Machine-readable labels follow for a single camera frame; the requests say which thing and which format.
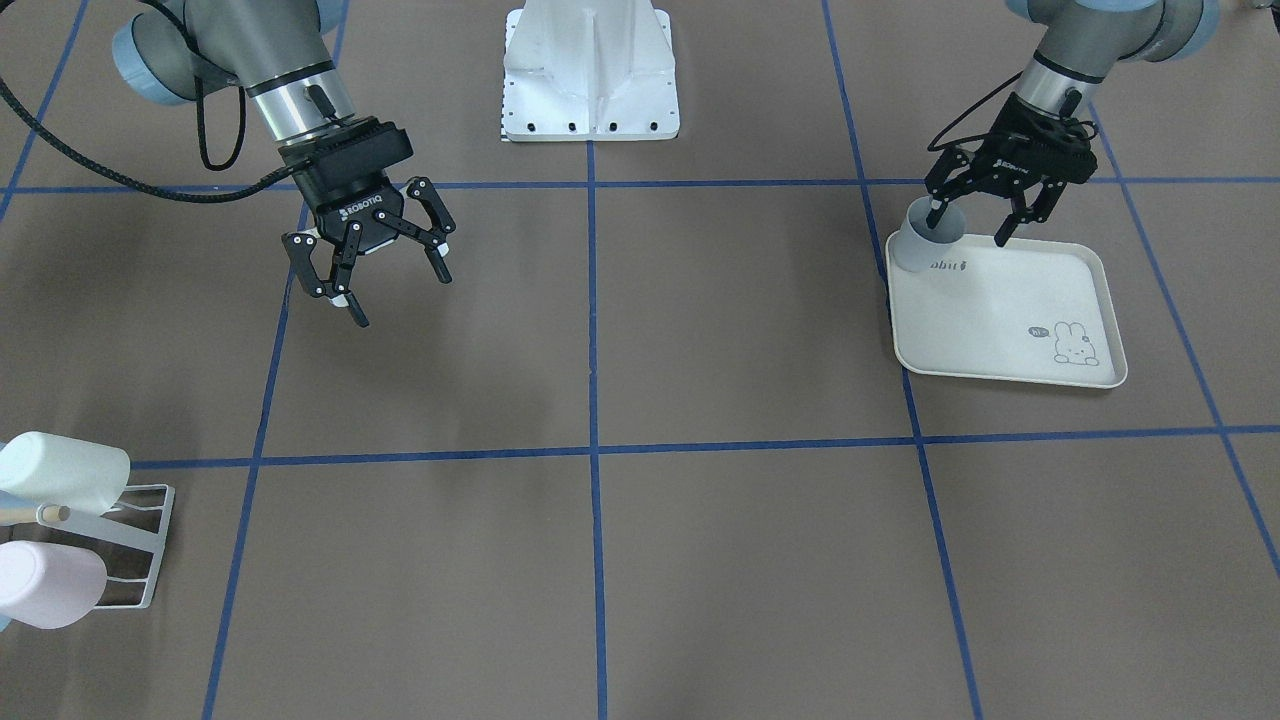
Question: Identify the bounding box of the pale green plastic cup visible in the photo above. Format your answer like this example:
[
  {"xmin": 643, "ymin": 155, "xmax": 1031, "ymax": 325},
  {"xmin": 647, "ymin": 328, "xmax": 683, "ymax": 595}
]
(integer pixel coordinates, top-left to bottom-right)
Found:
[{"xmin": 1, "ymin": 430, "xmax": 131, "ymax": 516}]

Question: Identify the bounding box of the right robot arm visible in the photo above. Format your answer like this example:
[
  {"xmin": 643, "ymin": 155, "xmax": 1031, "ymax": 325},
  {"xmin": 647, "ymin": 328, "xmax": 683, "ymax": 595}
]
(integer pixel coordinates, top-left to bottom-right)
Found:
[{"xmin": 111, "ymin": 1, "xmax": 454, "ymax": 325}]

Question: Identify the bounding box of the white wire cup rack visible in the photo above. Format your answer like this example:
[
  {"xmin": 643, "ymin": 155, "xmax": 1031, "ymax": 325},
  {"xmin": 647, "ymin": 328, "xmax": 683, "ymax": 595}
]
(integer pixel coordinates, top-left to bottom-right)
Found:
[{"xmin": 1, "ymin": 484, "xmax": 177, "ymax": 610}]

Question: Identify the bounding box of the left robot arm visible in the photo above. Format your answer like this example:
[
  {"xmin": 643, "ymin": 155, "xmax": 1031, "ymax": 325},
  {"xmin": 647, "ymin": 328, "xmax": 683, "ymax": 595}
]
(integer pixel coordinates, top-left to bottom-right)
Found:
[{"xmin": 911, "ymin": 1, "xmax": 1220, "ymax": 247}]

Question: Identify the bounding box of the white plastic tray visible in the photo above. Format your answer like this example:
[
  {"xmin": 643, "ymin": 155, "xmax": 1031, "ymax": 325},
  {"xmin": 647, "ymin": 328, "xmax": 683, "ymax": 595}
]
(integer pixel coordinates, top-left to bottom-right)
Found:
[{"xmin": 886, "ymin": 231, "xmax": 1128, "ymax": 389}]

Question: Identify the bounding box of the grey plastic cup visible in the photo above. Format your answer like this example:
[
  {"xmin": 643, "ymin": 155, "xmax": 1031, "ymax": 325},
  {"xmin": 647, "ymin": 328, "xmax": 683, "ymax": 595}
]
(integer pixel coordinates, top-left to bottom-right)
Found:
[{"xmin": 888, "ymin": 196, "xmax": 968, "ymax": 272}]

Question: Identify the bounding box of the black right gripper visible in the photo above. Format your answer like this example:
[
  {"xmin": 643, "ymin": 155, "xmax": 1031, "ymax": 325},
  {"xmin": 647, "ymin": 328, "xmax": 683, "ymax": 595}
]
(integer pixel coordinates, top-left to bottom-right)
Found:
[{"xmin": 282, "ymin": 161, "xmax": 456, "ymax": 328}]

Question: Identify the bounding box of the pink plastic cup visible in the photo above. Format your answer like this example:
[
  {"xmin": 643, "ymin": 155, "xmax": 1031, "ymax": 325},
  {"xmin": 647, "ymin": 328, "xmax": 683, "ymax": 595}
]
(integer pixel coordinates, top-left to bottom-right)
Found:
[{"xmin": 1, "ymin": 541, "xmax": 108, "ymax": 630}]

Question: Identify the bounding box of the braided right arm cable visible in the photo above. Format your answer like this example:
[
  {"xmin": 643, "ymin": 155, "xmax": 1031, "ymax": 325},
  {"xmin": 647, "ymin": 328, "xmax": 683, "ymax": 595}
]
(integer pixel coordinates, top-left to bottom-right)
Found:
[{"xmin": 0, "ymin": 76, "xmax": 301, "ymax": 204}]

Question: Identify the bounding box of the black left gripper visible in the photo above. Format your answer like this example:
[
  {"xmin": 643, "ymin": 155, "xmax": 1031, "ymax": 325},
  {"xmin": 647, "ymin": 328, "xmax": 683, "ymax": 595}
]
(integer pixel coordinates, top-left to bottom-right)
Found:
[{"xmin": 925, "ymin": 92, "xmax": 1098, "ymax": 249}]

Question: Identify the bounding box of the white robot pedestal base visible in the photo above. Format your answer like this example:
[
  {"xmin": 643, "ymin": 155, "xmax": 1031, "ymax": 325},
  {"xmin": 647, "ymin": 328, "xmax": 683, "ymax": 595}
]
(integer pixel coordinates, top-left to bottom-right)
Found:
[{"xmin": 500, "ymin": 1, "xmax": 681, "ymax": 143}]

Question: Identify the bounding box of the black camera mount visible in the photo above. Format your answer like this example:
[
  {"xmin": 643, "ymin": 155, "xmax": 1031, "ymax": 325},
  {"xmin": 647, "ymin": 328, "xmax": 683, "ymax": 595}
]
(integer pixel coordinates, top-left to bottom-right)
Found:
[{"xmin": 278, "ymin": 117, "xmax": 413, "ymax": 173}]

